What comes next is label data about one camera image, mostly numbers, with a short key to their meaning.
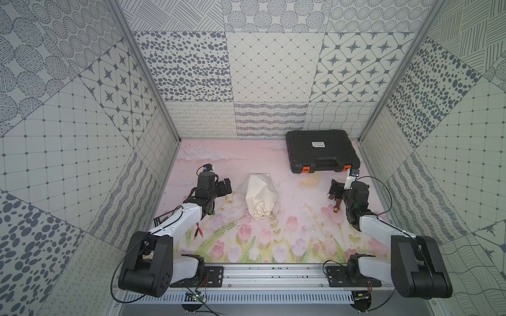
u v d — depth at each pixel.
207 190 0.68
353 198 0.69
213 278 0.73
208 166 0.80
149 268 0.41
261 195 0.88
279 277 0.75
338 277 0.73
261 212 0.82
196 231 0.86
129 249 0.43
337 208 0.91
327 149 1.06
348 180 0.79
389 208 0.97
